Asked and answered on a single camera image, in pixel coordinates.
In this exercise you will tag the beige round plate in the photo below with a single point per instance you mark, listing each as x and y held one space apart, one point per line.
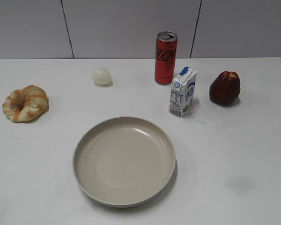
124 162

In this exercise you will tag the dark red wax apple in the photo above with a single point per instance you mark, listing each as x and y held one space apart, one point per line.
225 89

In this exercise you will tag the white blue milk carton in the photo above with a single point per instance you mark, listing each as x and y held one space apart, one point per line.
182 91

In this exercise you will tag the striped ring-shaped bread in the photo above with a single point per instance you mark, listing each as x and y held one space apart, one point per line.
25 104

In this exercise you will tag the red soda can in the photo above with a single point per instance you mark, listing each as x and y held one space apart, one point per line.
165 56

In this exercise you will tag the white peeled egg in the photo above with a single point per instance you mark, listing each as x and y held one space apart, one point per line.
101 76

